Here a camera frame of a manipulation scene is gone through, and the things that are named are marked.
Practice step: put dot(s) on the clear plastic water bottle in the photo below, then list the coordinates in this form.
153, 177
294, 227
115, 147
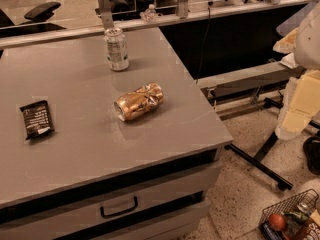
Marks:
150, 14

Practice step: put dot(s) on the black metal floor stand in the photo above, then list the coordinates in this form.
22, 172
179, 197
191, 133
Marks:
282, 183

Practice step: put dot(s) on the white packet on ledge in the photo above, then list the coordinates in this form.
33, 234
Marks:
289, 61

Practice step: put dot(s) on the white green soda can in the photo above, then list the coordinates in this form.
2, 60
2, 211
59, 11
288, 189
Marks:
116, 49

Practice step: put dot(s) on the black rxbar chocolate wrapper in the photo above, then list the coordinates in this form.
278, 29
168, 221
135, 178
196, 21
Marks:
37, 119

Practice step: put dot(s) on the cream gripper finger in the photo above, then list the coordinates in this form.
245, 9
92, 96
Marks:
301, 103

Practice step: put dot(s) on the grey drawer cabinet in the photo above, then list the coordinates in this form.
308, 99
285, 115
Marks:
51, 187

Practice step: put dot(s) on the wire basket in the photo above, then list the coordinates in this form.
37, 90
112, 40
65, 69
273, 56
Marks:
301, 215

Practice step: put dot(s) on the red round fruit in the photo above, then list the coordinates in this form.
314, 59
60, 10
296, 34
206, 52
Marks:
277, 222

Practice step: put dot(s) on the crushed orange soda can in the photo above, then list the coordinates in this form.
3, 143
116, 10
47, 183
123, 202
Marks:
136, 103

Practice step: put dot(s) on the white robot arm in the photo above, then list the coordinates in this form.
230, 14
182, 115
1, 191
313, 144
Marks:
304, 41

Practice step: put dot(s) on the black office chair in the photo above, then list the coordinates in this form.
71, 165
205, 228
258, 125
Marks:
23, 17

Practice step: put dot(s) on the black drawer handle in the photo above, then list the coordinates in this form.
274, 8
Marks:
118, 207

